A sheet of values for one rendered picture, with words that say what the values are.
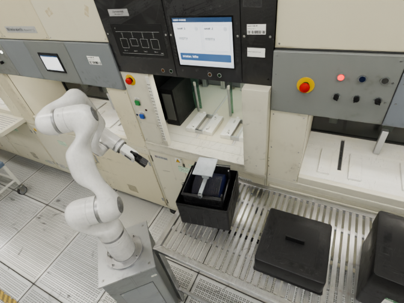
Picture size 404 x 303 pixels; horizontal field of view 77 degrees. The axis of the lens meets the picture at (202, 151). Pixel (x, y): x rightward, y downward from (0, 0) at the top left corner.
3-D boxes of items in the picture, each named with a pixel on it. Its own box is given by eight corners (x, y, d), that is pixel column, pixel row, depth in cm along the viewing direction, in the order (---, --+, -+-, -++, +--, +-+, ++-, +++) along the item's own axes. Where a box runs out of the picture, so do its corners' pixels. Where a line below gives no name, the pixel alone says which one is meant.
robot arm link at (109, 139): (110, 149, 139) (121, 136, 142) (90, 135, 138) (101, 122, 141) (112, 153, 147) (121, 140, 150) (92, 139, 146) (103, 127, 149)
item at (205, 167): (200, 186, 157) (192, 148, 136) (232, 190, 151) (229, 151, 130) (187, 219, 140) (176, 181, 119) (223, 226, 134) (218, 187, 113)
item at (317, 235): (252, 269, 116) (252, 255, 108) (269, 217, 135) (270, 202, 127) (321, 296, 105) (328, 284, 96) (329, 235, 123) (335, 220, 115)
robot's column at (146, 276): (143, 332, 169) (97, 288, 119) (137, 290, 189) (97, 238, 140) (183, 315, 173) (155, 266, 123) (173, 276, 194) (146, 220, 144)
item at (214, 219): (195, 184, 160) (191, 165, 148) (239, 190, 151) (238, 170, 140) (180, 222, 140) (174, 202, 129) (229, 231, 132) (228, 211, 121)
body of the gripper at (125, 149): (116, 154, 149) (132, 165, 150) (116, 149, 139) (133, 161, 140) (124, 143, 151) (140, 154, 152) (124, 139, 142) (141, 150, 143)
